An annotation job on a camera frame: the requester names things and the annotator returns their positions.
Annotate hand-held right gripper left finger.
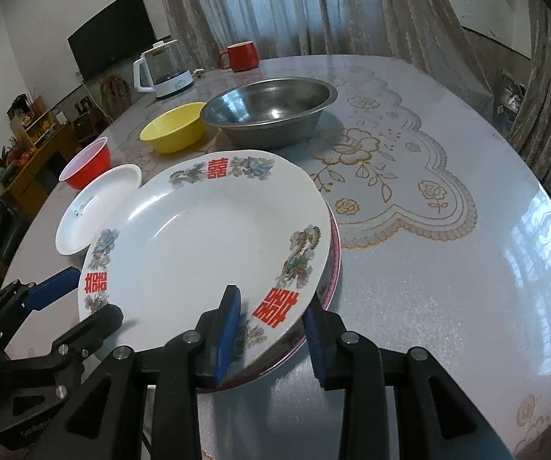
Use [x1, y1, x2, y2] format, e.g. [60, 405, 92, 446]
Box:
[31, 285, 242, 460]

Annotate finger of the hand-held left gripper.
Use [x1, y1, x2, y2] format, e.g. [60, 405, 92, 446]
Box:
[0, 266, 82, 341]
[16, 304, 125, 390]

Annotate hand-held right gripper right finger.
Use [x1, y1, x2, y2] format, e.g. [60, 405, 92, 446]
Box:
[303, 304, 516, 460]

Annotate pink-rimmed plate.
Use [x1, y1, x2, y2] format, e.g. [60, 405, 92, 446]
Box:
[197, 211, 342, 394]

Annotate large white plate red print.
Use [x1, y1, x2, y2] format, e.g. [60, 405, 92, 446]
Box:
[78, 149, 336, 386]

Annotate yellow bowl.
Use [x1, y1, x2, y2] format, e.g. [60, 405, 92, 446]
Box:
[140, 102, 207, 154]

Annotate stainless steel bowl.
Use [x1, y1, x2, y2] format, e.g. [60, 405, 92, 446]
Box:
[199, 78, 337, 150]

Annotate small white plate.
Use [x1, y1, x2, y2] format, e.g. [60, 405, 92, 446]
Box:
[55, 164, 143, 256]

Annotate red plastic bowl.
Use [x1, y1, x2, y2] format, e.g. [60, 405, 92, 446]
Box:
[59, 137, 112, 191]

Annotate wooden cabinet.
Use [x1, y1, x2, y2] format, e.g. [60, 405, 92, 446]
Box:
[0, 122, 82, 216]

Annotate small wooden shelf unit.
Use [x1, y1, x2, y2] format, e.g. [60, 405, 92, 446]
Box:
[8, 96, 58, 148]

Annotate lace table mat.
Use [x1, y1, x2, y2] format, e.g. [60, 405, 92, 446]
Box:
[112, 64, 478, 250]

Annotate wooden chair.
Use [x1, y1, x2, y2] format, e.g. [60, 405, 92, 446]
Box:
[100, 74, 130, 118]

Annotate white electric kettle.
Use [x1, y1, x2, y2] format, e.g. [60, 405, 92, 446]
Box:
[133, 39, 196, 101]

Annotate red mug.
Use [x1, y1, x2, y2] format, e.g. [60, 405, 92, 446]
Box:
[217, 41, 260, 73]

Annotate shiny plastic bag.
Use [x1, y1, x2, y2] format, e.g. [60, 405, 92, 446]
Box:
[496, 72, 528, 125]

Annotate narrow beige curtain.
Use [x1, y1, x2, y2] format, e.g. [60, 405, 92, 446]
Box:
[508, 0, 551, 187]

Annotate wide beige curtain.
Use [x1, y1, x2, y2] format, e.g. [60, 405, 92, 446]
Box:
[151, 0, 497, 111]

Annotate black wall television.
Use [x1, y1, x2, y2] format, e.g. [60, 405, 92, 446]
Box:
[67, 0, 157, 80]

